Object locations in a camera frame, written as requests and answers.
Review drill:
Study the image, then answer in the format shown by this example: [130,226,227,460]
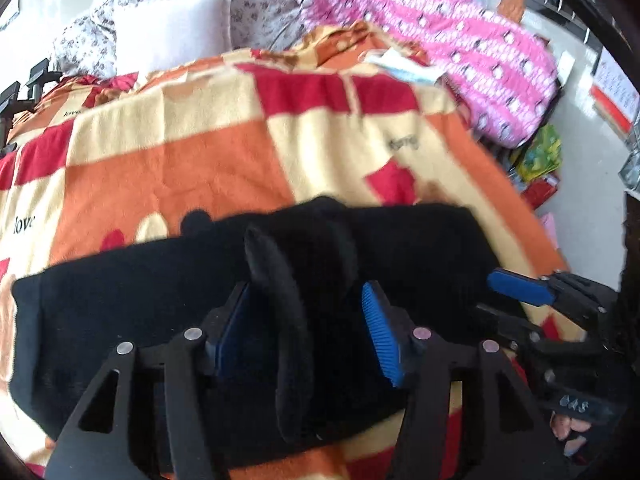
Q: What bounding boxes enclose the pink packet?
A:
[537,212,560,248]

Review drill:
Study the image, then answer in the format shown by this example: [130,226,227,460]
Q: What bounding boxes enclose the green yellow printed bag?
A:
[515,124,563,181]

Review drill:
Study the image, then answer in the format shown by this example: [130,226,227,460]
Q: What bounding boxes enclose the white blue face mask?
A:
[365,50,448,86]

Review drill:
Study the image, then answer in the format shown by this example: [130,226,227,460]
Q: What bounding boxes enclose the black metal frame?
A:
[0,59,63,156]

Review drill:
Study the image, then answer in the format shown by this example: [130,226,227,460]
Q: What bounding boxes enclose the floral bedsheet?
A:
[50,0,321,78]

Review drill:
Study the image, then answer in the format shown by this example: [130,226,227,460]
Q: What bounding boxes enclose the pink penguin print quilt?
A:
[277,0,560,150]

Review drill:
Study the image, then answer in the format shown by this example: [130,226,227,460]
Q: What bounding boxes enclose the red bag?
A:
[520,175,560,211]

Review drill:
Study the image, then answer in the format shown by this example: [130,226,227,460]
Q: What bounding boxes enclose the white red wall sign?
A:
[587,47,640,133]

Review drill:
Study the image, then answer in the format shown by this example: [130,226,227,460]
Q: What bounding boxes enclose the person's right hand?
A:
[550,407,616,461]

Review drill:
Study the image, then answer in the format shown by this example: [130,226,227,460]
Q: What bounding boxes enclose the orange cloth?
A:
[497,0,526,23]

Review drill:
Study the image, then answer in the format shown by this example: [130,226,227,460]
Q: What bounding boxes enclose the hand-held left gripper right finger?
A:
[361,281,569,480]

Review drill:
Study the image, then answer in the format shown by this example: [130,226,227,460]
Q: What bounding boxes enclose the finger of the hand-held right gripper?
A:
[487,269,613,331]
[477,302,546,348]

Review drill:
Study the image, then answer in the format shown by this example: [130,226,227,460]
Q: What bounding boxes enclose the orange red checkered blanket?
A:
[0,20,571,480]

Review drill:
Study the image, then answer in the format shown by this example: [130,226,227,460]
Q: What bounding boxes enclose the white pillow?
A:
[112,0,233,71]

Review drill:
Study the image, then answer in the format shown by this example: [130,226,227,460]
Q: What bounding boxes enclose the black pants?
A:
[10,196,531,443]

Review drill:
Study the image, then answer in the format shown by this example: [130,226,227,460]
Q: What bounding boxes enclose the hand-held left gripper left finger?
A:
[44,281,252,480]

